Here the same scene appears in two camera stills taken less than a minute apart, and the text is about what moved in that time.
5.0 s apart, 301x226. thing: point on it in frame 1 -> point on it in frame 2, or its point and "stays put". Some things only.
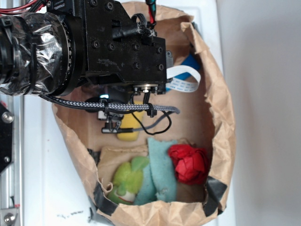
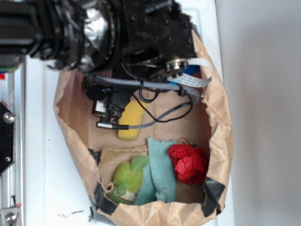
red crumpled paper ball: x=191 y=165 stays put
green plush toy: x=128 y=181 stays put
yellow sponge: x=130 y=121 stays put
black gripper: x=102 y=38 -> x=158 y=38
